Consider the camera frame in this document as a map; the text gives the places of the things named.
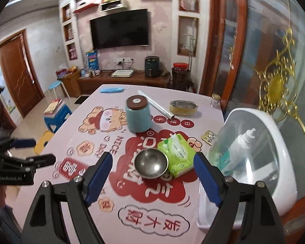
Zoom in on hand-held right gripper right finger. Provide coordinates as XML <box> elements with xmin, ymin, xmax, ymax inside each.
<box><xmin>193</xmin><ymin>152</ymin><xmax>285</xmax><ymax>244</ymax></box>

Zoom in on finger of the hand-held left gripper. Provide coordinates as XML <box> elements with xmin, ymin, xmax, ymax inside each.
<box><xmin>4</xmin><ymin>154</ymin><xmax>56</xmax><ymax>174</ymax></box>
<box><xmin>0</xmin><ymin>138</ymin><xmax>37</xmax><ymax>155</ymax></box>

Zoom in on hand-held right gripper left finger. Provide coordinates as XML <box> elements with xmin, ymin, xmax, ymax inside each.
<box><xmin>22</xmin><ymin>151</ymin><xmax>113</xmax><ymax>244</ymax></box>

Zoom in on small steel bowl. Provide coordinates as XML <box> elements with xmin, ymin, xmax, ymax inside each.
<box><xmin>134</xmin><ymin>149</ymin><xmax>168</xmax><ymax>179</ymax></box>

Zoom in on yellow small chair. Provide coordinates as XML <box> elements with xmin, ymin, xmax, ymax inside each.
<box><xmin>34</xmin><ymin>130</ymin><xmax>55</xmax><ymax>155</ymax></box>

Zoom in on green tissue pack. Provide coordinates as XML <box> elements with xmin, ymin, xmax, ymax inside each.
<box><xmin>158</xmin><ymin>133</ymin><xmax>197</xmax><ymax>179</ymax></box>

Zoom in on blue plastic stool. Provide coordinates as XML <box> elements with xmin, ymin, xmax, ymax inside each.
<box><xmin>44</xmin><ymin>103</ymin><xmax>73</xmax><ymax>134</ymax></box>

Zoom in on silver blister pack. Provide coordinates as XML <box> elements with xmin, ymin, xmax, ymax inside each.
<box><xmin>201</xmin><ymin>130</ymin><xmax>217</xmax><ymax>145</ymax></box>

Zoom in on pink printed tablecloth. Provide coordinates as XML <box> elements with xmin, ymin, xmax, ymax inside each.
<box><xmin>14</xmin><ymin>84</ymin><xmax>225</xmax><ymax>244</ymax></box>

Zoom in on white countertop sterilizer cabinet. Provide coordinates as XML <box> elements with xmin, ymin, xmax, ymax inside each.
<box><xmin>196</xmin><ymin>107</ymin><xmax>299</xmax><ymax>230</ymax></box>

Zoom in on light blue round stool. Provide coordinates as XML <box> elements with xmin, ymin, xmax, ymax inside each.
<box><xmin>48</xmin><ymin>80</ymin><xmax>70</xmax><ymax>99</ymax></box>

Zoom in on brown wooden door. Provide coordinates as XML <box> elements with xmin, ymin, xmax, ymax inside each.
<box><xmin>0</xmin><ymin>28</ymin><xmax>45</xmax><ymax>119</ymax></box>

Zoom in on yellow tin with clear lid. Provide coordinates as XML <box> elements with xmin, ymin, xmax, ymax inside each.
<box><xmin>170</xmin><ymin>100</ymin><xmax>199</xmax><ymax>117</ymax></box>

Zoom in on teal canister with brown lid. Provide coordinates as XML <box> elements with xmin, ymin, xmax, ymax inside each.
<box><xmin>125</xmin><ymin>95</ymin><xmax>153</xmax><ymax>133</ymax></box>

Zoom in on small glass jar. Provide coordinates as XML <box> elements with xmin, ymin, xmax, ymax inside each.
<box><xmin>210</xmin><ymin>94</ymin><xmax>221</xmax><ymax>108</ymax></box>

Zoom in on silver foil roll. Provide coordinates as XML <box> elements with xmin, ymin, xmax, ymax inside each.
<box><xmin>138</xmin><ymin>90</ymin><xmax>177</xmax><ymax>120</ymax></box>

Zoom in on blue face mask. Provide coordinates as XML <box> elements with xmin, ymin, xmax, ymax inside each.
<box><xmin>100</xmin><ymin>86</ymin><xmax>130</xmax><ymax>94</ymax></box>

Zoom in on wooden television cabinet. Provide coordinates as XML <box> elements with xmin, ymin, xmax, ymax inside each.
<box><xmin>60</xmin><ymin>69</ymin><xmax>171</xmax><ymax>97</ymax></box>

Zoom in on blue standing poster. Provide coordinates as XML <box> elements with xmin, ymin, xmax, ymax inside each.
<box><xmin>85</xmin><ymin>50</ymin><xmax>99</xmax><ymax>70</ymax></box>

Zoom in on white router box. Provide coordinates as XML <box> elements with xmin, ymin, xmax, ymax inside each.
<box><xmin>111</xmin><ymin>70</ymin><xmax>135</xmax><ymax>78</ymax></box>

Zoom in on red lidded box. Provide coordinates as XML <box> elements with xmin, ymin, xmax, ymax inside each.
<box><xmin>173</xmin><ymin>63</ymin><xmax>189</xmax><ymax>74</ymax></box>

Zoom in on gold door ornament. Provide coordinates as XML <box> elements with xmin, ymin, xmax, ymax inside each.
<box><xmin>254</xmin><ymin>28</ymin><xmax>299</xmax><ymax>122</ymax></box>

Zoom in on dark air fryer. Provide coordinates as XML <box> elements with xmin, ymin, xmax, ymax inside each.
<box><xmin>145</xmin><ymin>56</ymin><xmax>161</xmax><ymax>78</ymax></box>

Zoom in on wooden glass sliding door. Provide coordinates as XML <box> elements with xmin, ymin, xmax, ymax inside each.
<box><xmin>198</xmin><ymin>0</ymin><xmax>305</xmax><ymax>158</ymax></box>

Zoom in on colourful wall chart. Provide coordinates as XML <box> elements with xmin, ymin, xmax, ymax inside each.
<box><xmin>0</xmin><ymin>67</ymin><xmax>17</xmax><ymax>113</ymax></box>

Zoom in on white wall niche shelves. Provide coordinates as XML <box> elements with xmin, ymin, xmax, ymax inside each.
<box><xmin>58</xmin><ymin>1</ymin><xmax>78</xmax><ymax>61</ymax></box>
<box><xmin>177</xmin><ymin>0</ymin><xmax>201</xmax><ymax>56</ymax></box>

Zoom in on red wall shelf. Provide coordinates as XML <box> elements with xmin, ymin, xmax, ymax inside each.
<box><xmin>73</xmin><ymin>3</ymin><xmax>98</xmax><ymax>14</ymax></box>

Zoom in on black wall television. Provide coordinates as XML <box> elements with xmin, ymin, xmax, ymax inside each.
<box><xmin>90</xmin><ymin>9</ymin><xmax>150</xmax><ymax>50</ymax></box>

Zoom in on white wall shelf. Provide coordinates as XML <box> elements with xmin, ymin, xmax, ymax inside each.
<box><xmin>100</xmin><ymin>0</ymin><xmax>129</xmax><ymax>12</ymax></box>

